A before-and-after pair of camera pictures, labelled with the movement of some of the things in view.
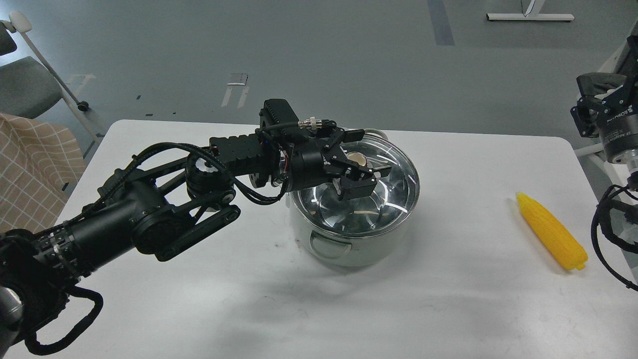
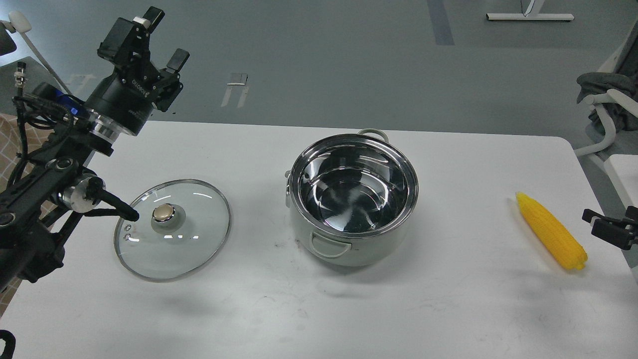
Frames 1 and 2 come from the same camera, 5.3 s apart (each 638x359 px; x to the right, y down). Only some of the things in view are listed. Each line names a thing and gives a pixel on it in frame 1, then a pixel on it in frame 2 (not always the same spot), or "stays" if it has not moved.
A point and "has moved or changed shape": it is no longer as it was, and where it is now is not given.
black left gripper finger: x=334 y=150 to x=177 y=62
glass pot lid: x=371 y=214 has moved or changed shape
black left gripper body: x=312 y=160 to x=124 y=98
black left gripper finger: x=355 y=180 to x=127 y=42
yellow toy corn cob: x=560 y=245 stays
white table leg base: x=531 y=9 stays
